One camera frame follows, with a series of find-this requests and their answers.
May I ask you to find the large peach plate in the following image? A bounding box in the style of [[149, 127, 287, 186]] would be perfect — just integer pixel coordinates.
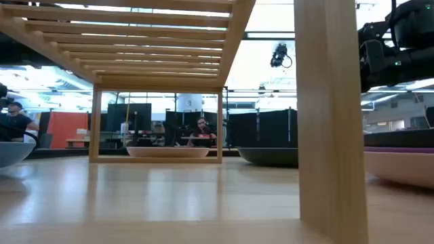
[[364, 150, 434, 190]]

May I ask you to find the small peach plate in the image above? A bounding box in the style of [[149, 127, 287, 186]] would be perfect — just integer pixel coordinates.
[[125, 146, 211, 159]]

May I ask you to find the large blue plate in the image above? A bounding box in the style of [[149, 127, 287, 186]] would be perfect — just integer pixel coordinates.
[[0, 141, 37, 169]]

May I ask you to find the slatted wooden shelf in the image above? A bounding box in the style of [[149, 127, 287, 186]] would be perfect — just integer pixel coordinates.
[[0, 0, 370, 244]]

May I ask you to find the black partition curtain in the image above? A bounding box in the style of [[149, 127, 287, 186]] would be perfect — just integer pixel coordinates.
[[165, 110, 218, 146], [226, 108, 298, 148]]

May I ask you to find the small black plate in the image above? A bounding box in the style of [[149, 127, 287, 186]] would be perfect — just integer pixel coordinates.
[[237, 146, 299, 167]]

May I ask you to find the person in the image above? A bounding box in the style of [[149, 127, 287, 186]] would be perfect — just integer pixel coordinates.
[[0, 101, 40, 143], [187, 117, 218, 148]]

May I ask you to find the white cylinder tank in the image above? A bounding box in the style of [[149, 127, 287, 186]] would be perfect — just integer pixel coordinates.
[[176, 94, 203, 113]]

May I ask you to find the black monitor screen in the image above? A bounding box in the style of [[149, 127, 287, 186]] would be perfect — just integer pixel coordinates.
[[106, 103, 153, 133]]

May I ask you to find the yellow pole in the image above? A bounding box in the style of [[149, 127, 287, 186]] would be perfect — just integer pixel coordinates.
[[124, 101, 132, 145]]

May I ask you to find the low wooden table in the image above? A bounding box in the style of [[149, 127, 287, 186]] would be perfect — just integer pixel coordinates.
[[65, 137, 91, 149]]

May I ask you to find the red partition panel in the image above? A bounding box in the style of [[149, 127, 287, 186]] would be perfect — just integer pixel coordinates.
[[46, 111, 90, 149]]

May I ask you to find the black hanging camera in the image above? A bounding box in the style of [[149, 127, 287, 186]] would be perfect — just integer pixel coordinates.
[[269, 43, 293, 69]]

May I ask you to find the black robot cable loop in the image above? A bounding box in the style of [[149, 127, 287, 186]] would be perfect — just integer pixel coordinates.
[[0, 122, 40, 150]]

